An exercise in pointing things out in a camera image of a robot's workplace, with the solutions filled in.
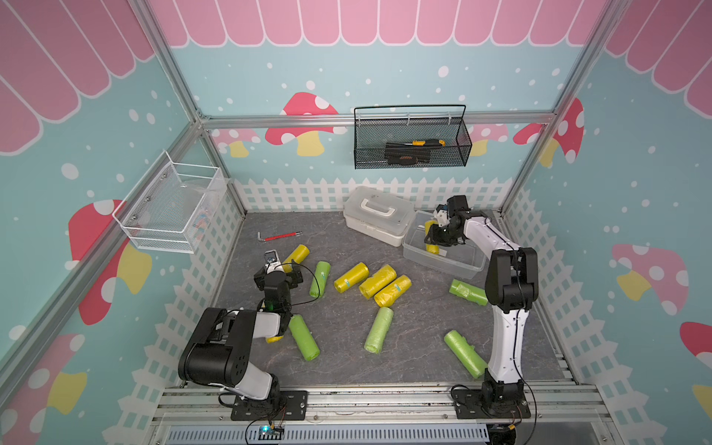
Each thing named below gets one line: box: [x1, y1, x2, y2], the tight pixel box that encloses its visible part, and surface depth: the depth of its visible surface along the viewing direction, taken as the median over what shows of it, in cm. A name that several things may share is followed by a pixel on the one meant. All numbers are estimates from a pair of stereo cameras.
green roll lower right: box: [444, 330, 488, 379], surface depth 83 cm
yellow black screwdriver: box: [404, 139, 446, 148], surface depth 93 cm
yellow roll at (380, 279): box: [358, 264, 397, 300], surface depth 96 cm
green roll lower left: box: [288, 314, 321, 362], surface depth 85 cm
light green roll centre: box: [364, 306, 395, 355], surface depth 87 cm
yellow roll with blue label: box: [373, 274, 413, 307], surface depth 94 cm
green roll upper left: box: [309, 260, 332, 299], surface depth 99 cm
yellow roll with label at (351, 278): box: [333, 261, 370, 293], surface depth 97 cm
